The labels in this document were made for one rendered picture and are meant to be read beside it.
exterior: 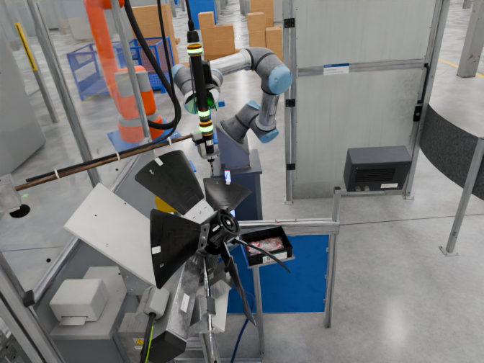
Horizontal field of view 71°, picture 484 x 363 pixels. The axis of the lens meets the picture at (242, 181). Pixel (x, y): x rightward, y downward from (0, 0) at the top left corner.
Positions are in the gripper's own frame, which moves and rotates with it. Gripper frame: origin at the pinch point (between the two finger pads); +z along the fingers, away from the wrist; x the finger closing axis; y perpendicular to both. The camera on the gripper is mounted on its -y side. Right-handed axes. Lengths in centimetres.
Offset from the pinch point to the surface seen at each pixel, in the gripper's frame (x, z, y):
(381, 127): -120, -181, 91
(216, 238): -1.0, 12.5, 46.0
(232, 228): -6.6, 8.2, 45.5
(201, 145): 1.9, 0.2, 15.9
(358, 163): -60, -32, 43
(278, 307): -22, -38, 148
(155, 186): 20.2, 2.0, 30.2
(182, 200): 11.3, 2.8, 36.1
